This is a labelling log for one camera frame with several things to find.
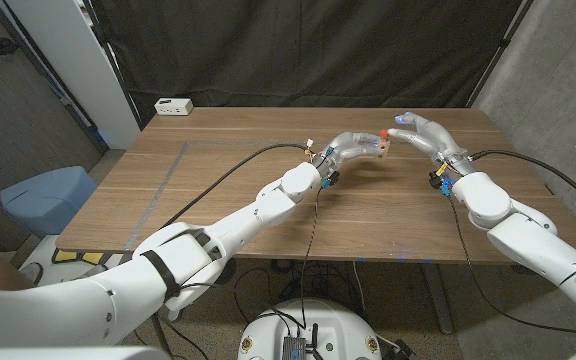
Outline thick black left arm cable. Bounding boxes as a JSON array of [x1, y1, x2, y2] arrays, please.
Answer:
[[160, 143, 314, 230]]

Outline black curtain backdrop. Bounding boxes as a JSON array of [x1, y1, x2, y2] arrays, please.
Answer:
[[90, 0, 524, 126]]

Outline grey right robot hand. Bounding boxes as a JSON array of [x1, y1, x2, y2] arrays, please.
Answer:
[[386, 111, 477, 184]]

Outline grey table leg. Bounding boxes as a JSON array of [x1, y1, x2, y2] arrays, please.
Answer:
[[420, 262, 455, 335]]

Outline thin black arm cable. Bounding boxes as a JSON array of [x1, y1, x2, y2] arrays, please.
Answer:
[[446, 194, 576, 339], [300, 187, 323, 329]]

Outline white power strip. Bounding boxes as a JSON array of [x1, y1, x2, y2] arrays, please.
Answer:
[[153, 97, 195, 117]]

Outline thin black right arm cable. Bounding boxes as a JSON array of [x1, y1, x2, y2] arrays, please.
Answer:
[[446, 194, 576, 339]]

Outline black wall rail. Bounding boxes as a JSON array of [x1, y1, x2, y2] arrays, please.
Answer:
[[0, 0, 110, 154]]

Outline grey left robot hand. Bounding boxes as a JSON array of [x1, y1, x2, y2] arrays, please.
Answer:
[[310, 131, 387, 184]]

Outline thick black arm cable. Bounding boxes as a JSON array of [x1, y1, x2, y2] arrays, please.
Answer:
[[160, 143, 314, 230], [469, 149, 576, 216]]

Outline grey electronics box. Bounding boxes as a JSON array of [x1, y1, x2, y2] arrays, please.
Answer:
[[281, 335, 308, 360]]

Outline white floor cable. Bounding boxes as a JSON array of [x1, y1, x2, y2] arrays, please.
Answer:
[[351, 259, 367, 314]]

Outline black frame pole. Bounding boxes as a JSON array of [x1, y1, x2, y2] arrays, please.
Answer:
[[81, 0, 144, 132], [465, 0, 537, 109]]

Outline black floor cable tangle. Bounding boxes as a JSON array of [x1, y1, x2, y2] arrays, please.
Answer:
[[232, 259, 354, 321]]

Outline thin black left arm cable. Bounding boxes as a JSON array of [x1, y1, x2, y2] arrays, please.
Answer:
[[300, 187, 323, 329]]

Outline white cabinet panel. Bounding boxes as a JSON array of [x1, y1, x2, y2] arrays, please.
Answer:
[[5, 0, 142, 150]]

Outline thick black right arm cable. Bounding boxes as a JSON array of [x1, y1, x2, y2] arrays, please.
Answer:
[[469, 149, 576, 216]]

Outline blue padded stool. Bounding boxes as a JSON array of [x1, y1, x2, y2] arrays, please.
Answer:
[[0, 165, 98, 239]]

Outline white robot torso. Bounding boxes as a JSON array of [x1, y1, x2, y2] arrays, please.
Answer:
[[237, 298, 383, 360]]

